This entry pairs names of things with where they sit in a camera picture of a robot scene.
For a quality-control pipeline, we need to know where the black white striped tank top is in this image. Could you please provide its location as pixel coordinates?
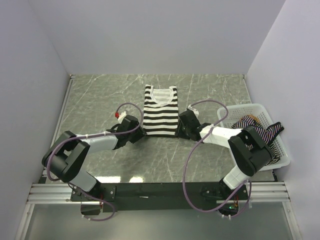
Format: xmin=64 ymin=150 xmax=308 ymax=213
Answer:
xmin=142 ymin=84 xmax=179 ymax=138

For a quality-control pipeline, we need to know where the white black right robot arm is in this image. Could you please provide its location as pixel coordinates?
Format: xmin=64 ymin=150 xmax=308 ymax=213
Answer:
xmin=178 ymin=109 xmax=274 ymax=200

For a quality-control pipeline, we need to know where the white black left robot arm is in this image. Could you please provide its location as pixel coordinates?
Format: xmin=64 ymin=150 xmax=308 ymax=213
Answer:
xmin=41 ymin=115 xmax=146 ymax=201

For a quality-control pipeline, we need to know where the purple striped tank top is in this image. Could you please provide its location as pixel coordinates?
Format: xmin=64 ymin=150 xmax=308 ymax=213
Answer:
xmin=231 ymin=115 xmax=284 ymax=166

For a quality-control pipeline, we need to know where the orange garment in basket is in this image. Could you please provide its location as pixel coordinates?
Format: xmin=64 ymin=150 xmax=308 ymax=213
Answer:
xmin=247 ymin=114 xmax=261 ymax=124

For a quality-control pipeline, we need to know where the white plastic laundry basket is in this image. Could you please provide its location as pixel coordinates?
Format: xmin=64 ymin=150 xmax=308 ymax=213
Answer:
xmin=220 ymin=103 xmax=291 ymax=171

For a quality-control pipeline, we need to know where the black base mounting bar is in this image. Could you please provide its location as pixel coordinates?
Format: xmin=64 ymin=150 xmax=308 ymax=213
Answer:
xmin=70 ymin=181 xmax=251 ymax=216

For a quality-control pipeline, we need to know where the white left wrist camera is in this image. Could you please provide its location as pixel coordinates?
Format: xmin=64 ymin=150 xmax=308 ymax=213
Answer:
xmin=115 ymin=110 xmax=127 ymax=124

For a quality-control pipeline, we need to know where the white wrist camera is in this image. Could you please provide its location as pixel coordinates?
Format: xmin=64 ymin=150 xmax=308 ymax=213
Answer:
xmin=187 ymin=104 xmax=199 ymax=118
xmin=115 ymin=110 xmax=127 ymax=124

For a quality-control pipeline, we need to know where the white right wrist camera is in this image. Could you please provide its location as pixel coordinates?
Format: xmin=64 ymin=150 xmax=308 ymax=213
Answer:
xmin=187 ymin=104 xmax=199 ymax=118

